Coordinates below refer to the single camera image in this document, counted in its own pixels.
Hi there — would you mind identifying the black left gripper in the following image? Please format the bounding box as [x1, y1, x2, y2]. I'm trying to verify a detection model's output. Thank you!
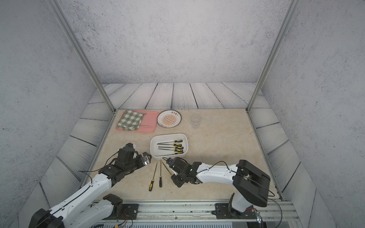
[124, 151, 153, 175]

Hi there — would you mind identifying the white plastic storage box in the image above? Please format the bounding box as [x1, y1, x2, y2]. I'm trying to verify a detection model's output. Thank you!
[150, 134, 189, 160]

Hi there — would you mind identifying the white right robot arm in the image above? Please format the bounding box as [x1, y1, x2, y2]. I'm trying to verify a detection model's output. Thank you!
[163, 157, 271, 213]

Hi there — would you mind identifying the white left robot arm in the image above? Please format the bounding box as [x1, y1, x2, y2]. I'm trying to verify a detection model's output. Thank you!
[29, 143, 152, 228]

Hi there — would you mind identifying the pink plastic tray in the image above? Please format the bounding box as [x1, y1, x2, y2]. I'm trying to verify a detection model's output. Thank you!
[116, 110, 159, 133]

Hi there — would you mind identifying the green checked cloth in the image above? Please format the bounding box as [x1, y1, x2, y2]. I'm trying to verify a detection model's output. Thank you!
[117, 110, 144, 131]

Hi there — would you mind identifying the round patterned plate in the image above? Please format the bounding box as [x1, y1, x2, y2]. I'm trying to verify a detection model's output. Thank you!
[157, 109, 182, 128]

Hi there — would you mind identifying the clear plastic cup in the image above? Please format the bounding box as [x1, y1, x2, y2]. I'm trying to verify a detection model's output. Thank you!
[190, 114, 202, 129]

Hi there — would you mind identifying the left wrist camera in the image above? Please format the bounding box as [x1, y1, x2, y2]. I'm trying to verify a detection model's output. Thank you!
[125, 143, 134, 149]

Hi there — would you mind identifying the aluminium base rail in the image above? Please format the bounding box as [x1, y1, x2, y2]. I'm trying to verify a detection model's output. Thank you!
[94, 199, 302, 228]

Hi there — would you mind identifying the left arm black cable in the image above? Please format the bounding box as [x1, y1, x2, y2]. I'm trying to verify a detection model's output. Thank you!
[28, 150, 135, 228]

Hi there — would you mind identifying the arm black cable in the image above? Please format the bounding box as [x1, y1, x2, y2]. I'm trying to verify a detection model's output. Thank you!
[162, 156, 283, 228]
[28, 150, 135, 228]

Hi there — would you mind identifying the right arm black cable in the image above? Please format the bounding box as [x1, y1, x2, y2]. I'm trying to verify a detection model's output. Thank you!
[162, 156, 283, 228]

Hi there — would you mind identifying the aluminium left corner post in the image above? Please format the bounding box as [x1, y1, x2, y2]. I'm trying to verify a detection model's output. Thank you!
[46, 0, 116, 114]

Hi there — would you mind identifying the aluminium corner post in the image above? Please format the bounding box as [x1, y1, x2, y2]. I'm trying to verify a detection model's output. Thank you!
[246, 0, 300, 113]
[46, 0, 116, 114]

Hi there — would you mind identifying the aluminium right corner post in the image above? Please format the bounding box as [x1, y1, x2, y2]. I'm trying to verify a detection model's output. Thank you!
[246, 0, 300, 113]

